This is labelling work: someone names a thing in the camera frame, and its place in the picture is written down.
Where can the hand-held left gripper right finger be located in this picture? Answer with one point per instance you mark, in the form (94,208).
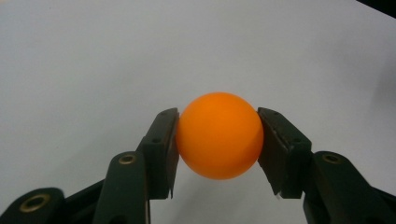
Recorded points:
(285,155)

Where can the orange ping-pong ball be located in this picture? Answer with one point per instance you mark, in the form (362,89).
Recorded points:
(219,137)

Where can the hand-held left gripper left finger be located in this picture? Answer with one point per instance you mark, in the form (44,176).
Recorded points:
(160,155)

